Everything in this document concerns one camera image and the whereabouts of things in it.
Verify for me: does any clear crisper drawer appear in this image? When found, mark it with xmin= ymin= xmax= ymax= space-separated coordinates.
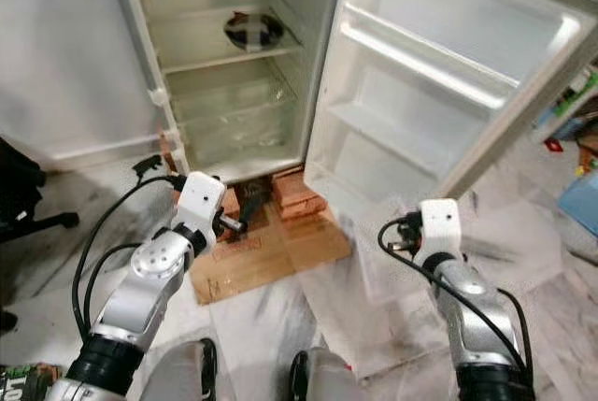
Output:
xmin=170 ymin=77 xmax=302 ymax=157

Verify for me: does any clear plastic floor sheet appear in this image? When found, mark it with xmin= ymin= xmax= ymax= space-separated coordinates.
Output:
xmin=299 ymin=191 xmax=598 ymax=379

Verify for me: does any small black floor object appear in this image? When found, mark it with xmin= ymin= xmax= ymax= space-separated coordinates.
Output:
xmin=132 ymin=154 xmax=164 ymax=183

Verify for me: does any blue plastic box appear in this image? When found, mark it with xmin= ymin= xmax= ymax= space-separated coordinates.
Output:
xmin=556 ymin=170 xmax=598 ymax=236

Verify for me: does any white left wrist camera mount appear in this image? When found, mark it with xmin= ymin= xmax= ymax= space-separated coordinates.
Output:
xmin=175 ymin=171 xmax=228 ymax=236

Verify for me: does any brown cardboard sheet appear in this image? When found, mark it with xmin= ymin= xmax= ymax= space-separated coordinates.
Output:
xmin=189 ymin=205 xmax=356 ymax=307

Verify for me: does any long black left arm cable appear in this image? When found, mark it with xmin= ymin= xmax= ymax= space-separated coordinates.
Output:
xmin=76 ymin=175 xmax=188 ymax=342

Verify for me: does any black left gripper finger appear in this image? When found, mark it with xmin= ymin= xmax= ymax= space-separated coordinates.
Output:
xmin=236 ymin=184 xmax=270 ymax=234

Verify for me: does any grey robot left leg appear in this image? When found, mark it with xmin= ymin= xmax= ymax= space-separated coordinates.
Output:
xmin=148 ymin=337 xmax=218 ymax=401

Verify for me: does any long white door shelf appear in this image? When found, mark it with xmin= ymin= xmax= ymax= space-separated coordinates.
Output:
xmin=339 ymin=1 xmax=515 ymax=110

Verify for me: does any grey robot leg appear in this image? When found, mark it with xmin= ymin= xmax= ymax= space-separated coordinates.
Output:
xmin=148 ymin=337 xmax=218 ymax=401
xmin=288 ymin=349 xmax=370 ymax=401

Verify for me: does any red brick stack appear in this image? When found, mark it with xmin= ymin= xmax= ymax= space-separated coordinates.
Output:
xmin=269 ymin=167 xmax=330 ymax=222

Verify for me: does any glass fridge shelf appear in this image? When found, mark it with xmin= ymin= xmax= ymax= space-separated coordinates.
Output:
xmin=161 ymin=39 xmax=305 ymax=75

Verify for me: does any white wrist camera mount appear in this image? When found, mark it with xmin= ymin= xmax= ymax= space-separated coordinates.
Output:
xmin=418 ymin=197 xmax=464 ymax=260
xmin=175 ymin=171 xmax=228 ymax=236

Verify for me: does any short black left arm cable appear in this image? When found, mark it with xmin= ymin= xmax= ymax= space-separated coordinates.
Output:
xmin=86 ymin=243 xmax=150 ymax=329

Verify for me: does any black bowl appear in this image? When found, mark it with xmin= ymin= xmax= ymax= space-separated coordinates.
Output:
xmin=223 ymin=10 xmax=287 ymax=52

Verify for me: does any cluttered storage rack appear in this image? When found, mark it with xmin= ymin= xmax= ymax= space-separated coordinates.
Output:
xmin=531 ymin=63 xmax=598 ymax=145

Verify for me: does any grey robot right leg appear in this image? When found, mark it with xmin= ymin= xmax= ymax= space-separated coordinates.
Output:
xmin=288 ymin=349 xmax=370 ymax=401

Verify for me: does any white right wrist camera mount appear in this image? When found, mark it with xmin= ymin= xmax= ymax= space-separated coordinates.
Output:
xmin=418 ymin=197 xmax=464 ymax=260

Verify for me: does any white fridge door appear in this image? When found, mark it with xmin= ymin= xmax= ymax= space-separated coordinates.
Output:
xmin=302 ymin=0 xmax=598 ymax=226

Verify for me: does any short white door shelf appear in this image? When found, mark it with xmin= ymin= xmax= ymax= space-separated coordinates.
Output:
xmin=322 ymin=100 xmax=463 ymax=178

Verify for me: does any black office chair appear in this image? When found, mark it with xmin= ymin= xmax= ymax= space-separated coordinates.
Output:
xmin=0 ymin=136 xmax=81 ymax=335

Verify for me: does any green drink pack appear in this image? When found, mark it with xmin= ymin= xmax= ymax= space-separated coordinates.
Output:
xmin=0 ymin=364 xmax=63 ymax=401

